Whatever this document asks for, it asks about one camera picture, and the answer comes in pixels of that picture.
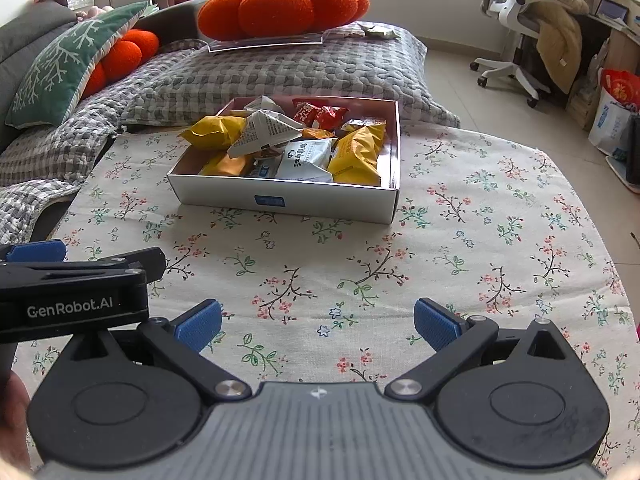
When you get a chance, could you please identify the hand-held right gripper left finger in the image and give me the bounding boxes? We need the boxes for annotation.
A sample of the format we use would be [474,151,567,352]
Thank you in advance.
[62,299,252,403]

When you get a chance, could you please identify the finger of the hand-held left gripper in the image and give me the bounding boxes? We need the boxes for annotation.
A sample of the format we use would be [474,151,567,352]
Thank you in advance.
[0,239,67,263]
[50,247,167,283]

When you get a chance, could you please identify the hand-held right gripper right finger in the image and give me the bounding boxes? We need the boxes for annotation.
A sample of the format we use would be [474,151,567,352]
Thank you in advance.
[384,297,576,403]

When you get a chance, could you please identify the large yellow snack packet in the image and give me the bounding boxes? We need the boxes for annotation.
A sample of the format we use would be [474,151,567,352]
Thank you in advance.
[178,116,248,151]

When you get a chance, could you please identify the blue and white small packet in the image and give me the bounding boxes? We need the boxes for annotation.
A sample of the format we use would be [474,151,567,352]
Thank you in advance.
[245,159,281,178]

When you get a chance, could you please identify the white cardboard box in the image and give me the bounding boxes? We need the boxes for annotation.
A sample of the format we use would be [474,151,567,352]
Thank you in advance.
[166,96,401,225]

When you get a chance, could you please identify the white printed triangular packet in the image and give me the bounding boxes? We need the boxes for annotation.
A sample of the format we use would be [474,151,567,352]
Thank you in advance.
[244,96,285,112]
[227,109,305,160]

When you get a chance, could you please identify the beige brown snack packet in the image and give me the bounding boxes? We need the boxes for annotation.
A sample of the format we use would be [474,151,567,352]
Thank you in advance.
[341,117,387,133]

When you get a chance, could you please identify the red snack packet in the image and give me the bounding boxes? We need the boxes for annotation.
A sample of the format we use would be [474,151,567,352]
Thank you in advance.
[291,98,326,128]

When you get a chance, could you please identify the shiny red candy wrapper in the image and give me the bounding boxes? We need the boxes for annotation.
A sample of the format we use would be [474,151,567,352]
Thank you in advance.
[315,105,350,131]

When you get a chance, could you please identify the person's left hand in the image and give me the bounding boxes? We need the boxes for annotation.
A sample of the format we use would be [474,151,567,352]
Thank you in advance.
[0,374,32,473]

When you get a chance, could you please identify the olive yellow snack packet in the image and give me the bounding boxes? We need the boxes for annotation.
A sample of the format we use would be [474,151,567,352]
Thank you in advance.
[197,152,253,177]

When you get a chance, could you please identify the floral tablecloth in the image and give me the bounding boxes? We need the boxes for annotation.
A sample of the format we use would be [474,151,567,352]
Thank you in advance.
[10,122,640,480]

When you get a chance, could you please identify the green snowflake cushion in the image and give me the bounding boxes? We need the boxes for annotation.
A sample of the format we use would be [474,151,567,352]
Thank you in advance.
[5,1,150,130]

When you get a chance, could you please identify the white and blue snack packet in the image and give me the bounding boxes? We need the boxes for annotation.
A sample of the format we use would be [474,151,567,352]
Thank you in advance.
[274,137,335,183]

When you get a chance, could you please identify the small orange pumpkin cushion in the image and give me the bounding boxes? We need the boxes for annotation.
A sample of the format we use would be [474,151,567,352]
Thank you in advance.
[80,29,160,100]

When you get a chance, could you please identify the grey checked blanket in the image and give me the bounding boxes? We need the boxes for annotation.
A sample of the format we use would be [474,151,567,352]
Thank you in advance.
[0,22,462,241]

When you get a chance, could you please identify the dark grey sofa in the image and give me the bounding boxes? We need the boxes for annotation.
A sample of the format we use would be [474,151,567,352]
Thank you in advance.
[0,0,211,153]

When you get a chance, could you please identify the white card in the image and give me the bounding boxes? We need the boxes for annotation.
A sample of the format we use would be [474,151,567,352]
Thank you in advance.
[207,30,351,55]

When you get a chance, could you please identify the pink plush toy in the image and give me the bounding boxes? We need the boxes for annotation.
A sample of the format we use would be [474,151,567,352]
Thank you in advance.
[75,5,116,23]

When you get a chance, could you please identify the white and blue bag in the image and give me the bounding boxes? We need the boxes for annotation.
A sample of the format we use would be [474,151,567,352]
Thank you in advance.
[587,87,636,158]

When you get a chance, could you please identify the black flat item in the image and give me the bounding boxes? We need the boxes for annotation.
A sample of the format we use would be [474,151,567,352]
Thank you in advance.
[625,112,640,186]

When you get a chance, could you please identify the large orange pumpkin cushion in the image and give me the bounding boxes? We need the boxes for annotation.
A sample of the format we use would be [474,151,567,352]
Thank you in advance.
[196,0,371,41]

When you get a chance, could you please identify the red gift bag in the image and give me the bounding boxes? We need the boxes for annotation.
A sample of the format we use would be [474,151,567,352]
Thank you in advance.
[600,67,640,111]

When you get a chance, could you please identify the small packets on blanket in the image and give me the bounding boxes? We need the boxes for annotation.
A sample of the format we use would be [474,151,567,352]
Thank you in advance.
[345,21,401,41]

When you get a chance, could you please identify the tan coat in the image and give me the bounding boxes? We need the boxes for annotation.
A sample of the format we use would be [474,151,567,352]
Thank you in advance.
[522,0,591,95]

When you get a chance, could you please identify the wooden desk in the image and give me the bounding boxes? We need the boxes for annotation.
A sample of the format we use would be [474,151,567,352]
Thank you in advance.
[580,0,640,81]

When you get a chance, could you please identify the white office chair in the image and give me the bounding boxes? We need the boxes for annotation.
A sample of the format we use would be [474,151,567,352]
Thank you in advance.
[470,0,553,108]

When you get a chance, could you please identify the tablet screen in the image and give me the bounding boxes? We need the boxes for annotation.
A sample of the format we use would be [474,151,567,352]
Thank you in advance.
[595,0,630,23]

